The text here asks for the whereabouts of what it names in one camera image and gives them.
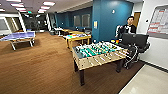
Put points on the person in black shirt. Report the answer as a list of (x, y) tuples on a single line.
[(128, 28)]

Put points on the ceiling light panel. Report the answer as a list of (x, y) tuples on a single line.
[(48, 3), (16, 5)]

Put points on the yellow notice sheet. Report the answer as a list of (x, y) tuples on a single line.
[(95, 24)]

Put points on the brown wooden door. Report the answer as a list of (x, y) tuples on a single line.
[(137, 19)]

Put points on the yellow legged white game table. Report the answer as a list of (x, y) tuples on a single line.
[(78, 37)]

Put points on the interior glass window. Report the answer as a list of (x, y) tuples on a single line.
[(77, 21), (86, 20)]

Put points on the blue ping pong table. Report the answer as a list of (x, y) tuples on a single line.
[(18, 36)]

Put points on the wall poster board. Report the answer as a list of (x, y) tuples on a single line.
[(159, 21)]

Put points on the green foosball table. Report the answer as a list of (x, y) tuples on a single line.
[(98, 53)]

